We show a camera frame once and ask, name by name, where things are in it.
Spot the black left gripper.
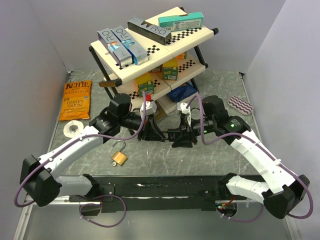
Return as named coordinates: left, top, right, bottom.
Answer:
left=119, top=113, right=167, bottom=143

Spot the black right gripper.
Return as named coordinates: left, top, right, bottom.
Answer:
left=169, top=115, right=214, bottom=148

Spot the black round padlock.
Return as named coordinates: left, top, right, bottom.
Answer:
left=161, top=128, right=181, bottom=142

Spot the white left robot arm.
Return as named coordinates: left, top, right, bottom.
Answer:
left=18, top=93, right=157, bottom=207

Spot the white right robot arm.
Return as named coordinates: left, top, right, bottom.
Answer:
left=172, top=94, right=314, bottom=219

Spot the brown packaged item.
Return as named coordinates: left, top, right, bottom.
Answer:
left=155, top=100, right=174, bottom=121

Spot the blue snack bag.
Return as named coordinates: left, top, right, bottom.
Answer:
left=167, top=82, right=197, bottom=103

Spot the large brass padlock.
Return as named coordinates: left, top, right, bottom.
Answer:
left=111, top=140, right=128, bottom=167

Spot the green yellow box front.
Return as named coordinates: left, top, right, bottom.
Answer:
left=134, top=73, right=155, bottom=97

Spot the green yellow box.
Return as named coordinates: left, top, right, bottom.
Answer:
left=162, top=58, right=179, bottom=81
left=134, top=73, right=155, bottom=97

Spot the cream three-tier shelf rack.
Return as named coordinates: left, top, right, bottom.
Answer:
left=88, top=6, right=220, bottom=121

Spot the green yellow box rear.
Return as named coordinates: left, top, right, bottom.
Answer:
left=162, top=58, right=179, bottom=81

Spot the purple wavy sponge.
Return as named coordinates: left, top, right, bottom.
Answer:
left=227, top=96, right=254, bottom=116

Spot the blue R+O box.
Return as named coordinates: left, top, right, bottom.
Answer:
left=111, top=26, right=149, bottom=66

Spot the purple R+O box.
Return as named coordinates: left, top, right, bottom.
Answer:
left=97, top=28, right=133, bottom=68

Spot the orange Kettle chips bag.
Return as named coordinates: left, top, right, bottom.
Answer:
left=59, top=80, right=93, bottom=122

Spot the white tape roll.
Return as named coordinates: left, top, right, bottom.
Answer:
left=63, top=120, right=84, bottom=139

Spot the dark grey R+O box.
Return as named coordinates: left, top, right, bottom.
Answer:
left=127, top=17, right=172, bottom=45

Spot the teal toothpaste box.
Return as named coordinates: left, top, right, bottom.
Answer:
left=158, top=12, right=204, bottom=32

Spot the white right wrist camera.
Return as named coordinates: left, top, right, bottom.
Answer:
left=177, top=102, right=191, bottom=115

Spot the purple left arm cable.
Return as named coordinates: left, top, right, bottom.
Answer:
left=13, top=90, right=151, bottom=208

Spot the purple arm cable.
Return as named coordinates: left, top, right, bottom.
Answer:
left=13, top=90, right=151, bottom=208
left=187, top=93, right=315, bottom=218

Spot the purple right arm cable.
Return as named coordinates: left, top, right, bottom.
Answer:
left=187, top=93, right=315, bottom=218

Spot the brown wooden-handled tool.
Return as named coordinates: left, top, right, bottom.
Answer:
left=98, top=78, right=123, bottom=88

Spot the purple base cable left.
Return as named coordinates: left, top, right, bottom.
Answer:
left=78, top=194, right=127, bottom=228

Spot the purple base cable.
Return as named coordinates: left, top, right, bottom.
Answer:
left=216, top=194, right=264, bottom=223
left=78, top=194, right=127, bottom=228

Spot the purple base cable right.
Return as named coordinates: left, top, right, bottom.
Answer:
left=216, top=194, right=264, bottom=223

